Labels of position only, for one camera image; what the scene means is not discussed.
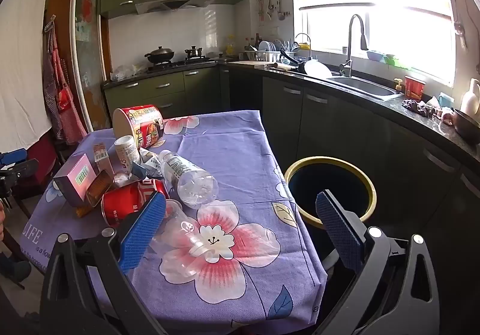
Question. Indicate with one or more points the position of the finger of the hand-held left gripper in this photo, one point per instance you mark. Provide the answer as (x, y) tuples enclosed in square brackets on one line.
[(20, 169), (11, 157)]

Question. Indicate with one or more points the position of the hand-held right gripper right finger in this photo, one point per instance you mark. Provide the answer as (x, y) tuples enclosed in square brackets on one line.
[(337, 230)]

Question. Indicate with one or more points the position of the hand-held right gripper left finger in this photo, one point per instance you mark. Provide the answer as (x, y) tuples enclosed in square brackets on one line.
[(144, 233)]

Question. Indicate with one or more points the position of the clear plastic cup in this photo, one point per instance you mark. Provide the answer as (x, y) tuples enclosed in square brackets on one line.
[(176, 218), (258, 245)]

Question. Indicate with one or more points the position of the red cola can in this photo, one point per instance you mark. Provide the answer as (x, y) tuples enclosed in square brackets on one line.
[(123, 203)]

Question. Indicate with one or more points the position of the dark bin with yellow rim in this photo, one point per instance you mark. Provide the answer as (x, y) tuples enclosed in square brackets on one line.
[(337, 181)]

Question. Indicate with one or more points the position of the pink cardboard box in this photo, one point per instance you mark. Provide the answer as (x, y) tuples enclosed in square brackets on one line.
[(73, 179)]

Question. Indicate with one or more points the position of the brown foil tray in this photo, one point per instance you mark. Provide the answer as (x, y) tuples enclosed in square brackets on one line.
[(99, 188)]

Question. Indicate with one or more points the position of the blue white carton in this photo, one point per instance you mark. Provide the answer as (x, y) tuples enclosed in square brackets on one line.
[(150, 165)]

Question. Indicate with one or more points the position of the clear plastic bottle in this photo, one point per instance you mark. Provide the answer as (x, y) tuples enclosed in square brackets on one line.
[(187, 177)]

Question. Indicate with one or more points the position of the red white drink carton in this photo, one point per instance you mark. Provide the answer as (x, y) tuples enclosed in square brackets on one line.
[(102, 158)]

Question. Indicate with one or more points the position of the small white drink bottle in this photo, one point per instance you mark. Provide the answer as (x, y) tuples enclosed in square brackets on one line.
[(125, 151)]

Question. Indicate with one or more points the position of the large red noodle cup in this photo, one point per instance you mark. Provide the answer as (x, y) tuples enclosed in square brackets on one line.
[(144, 124)]

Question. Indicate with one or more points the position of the red chair cushion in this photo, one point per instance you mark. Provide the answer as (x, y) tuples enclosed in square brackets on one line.
[(43, 154)]

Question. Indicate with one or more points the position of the red checked apron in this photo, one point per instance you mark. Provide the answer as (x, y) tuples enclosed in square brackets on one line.
[(62, 94)]

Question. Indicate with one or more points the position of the white curtain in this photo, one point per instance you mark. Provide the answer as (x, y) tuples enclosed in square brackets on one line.
[(22, 57)]

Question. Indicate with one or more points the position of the purple floral tablecloth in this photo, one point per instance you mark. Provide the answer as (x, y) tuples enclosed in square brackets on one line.
[(232, 154)]

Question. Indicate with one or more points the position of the glass sliding door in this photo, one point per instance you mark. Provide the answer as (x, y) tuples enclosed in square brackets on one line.
[(88, 57)]

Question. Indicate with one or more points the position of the black stone countertop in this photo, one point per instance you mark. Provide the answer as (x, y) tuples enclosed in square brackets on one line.
[(412, 115)]

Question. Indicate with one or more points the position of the clear plastic bag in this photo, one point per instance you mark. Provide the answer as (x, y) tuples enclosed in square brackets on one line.
[(125, 72)]

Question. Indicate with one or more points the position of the green base cabinets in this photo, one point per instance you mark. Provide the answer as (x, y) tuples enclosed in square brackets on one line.
[(165, 91)]

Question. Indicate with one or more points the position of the steel sink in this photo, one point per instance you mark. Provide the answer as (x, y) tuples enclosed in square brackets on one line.
[(363, 87)]

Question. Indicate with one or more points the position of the dark rag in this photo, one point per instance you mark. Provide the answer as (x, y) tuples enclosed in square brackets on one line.
[(418, 107)]

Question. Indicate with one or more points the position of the yellow soap dispenser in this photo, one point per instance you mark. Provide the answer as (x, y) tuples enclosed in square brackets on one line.
[(398, 87)]

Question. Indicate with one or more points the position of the red paper cup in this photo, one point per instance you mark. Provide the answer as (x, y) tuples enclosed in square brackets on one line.
[(414, 89)]

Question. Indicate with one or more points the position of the white plate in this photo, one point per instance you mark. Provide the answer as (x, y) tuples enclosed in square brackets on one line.
[(317, 68)]

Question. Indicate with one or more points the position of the dark metal bowl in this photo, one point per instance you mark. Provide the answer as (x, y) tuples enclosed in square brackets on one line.
[(468, 128)]

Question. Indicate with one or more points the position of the light blue cup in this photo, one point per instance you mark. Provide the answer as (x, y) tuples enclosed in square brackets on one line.
[(445, 99)]

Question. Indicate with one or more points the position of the black gas stove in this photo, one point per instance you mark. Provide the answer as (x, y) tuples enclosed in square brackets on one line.
[(180, 64)]

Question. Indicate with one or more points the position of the wooden rolling pin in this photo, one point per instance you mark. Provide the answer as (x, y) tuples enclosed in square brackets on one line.
[(281, 65)]

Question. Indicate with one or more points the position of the black frying pan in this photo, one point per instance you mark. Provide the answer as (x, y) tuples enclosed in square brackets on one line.
[(290, 59)]

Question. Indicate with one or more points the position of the blue plastic bowl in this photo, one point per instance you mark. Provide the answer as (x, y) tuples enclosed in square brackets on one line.
[(375, 56)]

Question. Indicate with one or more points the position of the green plastic bowl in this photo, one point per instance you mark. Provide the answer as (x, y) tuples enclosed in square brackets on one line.
[(397, 61)]

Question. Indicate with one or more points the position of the black lidded wok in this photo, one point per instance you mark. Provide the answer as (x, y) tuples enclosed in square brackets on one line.
[(160, 54)]

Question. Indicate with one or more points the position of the white jug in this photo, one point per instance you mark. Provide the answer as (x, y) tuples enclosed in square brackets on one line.
[(470, 100)]

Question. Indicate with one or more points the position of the steel cooking pot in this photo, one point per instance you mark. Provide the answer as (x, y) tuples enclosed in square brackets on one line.
[(193, 52)]

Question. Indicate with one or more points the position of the small curved faucet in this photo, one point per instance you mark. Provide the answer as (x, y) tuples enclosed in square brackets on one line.
[(309, 42)]

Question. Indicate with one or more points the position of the white dish rack with dishes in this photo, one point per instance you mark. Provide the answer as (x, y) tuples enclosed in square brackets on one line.
[(266, 53)]

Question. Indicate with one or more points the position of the wooden cutting board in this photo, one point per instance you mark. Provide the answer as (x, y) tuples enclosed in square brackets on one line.
[(245, 63)]

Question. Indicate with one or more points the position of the tall steel faucet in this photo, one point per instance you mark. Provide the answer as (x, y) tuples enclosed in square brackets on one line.
[(350, 38)]

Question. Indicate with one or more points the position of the dark sauce bottles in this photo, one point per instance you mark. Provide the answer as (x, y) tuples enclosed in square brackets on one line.
[(257, 42)]

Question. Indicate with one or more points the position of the yellow oil bottle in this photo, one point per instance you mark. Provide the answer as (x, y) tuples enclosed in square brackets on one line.
[(230, 45)]

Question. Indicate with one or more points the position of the kitchen window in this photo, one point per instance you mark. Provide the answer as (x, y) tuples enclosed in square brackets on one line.
[(393, 30)]

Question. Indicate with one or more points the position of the hanging kitchen utensils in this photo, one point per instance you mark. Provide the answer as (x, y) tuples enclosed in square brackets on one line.
[(268, 6)]

